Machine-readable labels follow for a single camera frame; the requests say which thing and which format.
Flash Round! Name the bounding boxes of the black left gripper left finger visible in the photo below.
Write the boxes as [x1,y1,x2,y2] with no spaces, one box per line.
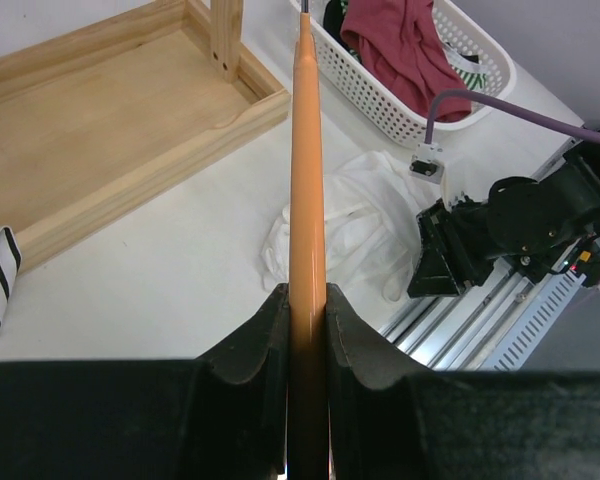
[0,284,290,479]

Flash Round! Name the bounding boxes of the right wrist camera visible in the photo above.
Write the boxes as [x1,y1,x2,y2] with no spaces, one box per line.
[409,142,450,198]

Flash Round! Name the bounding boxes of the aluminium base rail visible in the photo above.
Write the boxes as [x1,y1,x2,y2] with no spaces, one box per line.
[379,149,581,371]

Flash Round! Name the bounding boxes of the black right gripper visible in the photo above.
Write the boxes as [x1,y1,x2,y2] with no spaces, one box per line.
[407,197,494,298]

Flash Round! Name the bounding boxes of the black garment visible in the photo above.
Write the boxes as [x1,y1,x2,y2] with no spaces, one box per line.
[322,0,361,58]

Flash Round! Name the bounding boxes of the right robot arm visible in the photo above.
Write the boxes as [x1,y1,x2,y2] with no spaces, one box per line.
[407,141,600,298]

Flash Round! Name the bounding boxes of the grey slotted cable duct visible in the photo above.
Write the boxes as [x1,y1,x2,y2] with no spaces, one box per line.
[480,270,585,372]

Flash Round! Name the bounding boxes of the white perforated laundry basket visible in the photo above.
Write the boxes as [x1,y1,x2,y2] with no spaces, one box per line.
[310,1,517,149]

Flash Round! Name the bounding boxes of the wooden clothes rack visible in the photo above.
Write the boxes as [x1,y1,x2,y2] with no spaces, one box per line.
[0,1,290,271]

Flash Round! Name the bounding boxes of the green white striped garment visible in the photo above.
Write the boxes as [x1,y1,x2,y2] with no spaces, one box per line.
[444,43,489,93]

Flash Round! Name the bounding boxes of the red garment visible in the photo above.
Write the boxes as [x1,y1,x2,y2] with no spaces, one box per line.
[340,0,466,117]

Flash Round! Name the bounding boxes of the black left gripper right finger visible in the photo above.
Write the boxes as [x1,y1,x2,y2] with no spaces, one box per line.
[326,284,600,479]

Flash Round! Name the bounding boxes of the orange plastic hanger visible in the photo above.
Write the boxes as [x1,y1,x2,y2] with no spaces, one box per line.
[287,1,329,479]

